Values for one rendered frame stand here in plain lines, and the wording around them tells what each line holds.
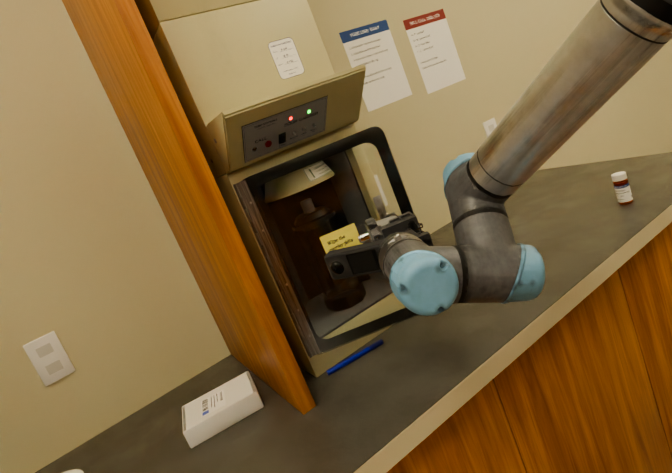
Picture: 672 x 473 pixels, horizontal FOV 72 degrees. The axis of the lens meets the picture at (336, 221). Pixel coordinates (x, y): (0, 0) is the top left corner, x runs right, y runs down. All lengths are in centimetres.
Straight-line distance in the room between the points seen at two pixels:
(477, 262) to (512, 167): 12
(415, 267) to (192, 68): 60
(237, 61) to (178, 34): 12
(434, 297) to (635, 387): 86
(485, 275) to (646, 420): 89
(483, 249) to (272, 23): 66
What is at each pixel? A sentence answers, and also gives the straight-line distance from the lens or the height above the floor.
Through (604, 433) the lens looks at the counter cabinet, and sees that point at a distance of 128.
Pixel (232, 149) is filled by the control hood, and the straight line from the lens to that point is 87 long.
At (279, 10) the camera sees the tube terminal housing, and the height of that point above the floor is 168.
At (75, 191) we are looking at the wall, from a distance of 132.
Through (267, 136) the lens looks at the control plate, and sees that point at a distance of 90.
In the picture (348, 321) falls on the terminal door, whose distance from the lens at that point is 98.
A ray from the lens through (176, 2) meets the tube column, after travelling 100.
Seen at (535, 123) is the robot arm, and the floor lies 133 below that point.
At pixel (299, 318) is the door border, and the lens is 97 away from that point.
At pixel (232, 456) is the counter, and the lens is 95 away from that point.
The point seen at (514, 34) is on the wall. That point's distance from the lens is 222.
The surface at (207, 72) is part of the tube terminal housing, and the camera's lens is 96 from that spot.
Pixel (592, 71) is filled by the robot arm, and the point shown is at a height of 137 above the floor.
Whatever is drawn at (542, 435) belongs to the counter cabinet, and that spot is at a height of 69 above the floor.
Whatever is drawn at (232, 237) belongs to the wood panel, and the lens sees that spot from 83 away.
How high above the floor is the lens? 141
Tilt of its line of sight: 11 degrees down
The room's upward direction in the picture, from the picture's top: 22 degrees counter-clockwise
